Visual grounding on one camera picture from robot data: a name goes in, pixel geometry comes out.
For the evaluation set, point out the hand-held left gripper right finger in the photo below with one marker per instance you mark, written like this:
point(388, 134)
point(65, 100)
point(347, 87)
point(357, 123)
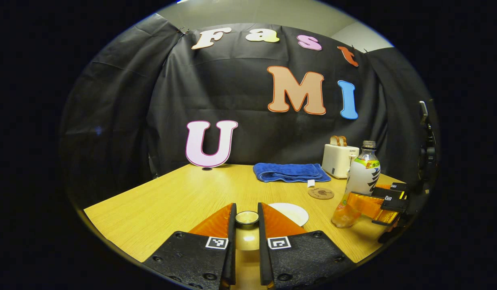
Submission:
point(263, 249)

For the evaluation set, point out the bread slice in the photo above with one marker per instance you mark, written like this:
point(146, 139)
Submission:
point(343, 141)
point(334, 141)

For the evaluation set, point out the labelled plastic water bottle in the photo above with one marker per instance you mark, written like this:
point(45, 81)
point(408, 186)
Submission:
point(363, 177)

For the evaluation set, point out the cream toaster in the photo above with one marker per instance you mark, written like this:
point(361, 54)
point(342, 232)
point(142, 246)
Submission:
point(337, 161)

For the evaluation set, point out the blue folded towel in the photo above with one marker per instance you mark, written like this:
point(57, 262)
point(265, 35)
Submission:
point(290, 172)

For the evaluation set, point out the round cork coaster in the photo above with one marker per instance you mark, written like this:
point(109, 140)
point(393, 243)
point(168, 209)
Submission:
point(321, 193)

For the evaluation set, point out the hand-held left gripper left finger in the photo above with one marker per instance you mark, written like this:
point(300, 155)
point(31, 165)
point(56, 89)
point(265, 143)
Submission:
point(232, 241)

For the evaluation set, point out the black backdrop cloth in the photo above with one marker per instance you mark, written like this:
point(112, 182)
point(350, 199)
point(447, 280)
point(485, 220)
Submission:
point(123, 112)

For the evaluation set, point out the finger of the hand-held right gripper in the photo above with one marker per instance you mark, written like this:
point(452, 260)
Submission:
point(397, 190)
point(369, 205)

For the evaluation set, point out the cream ceramic teacup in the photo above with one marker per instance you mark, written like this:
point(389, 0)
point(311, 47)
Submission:
point(290, 213)

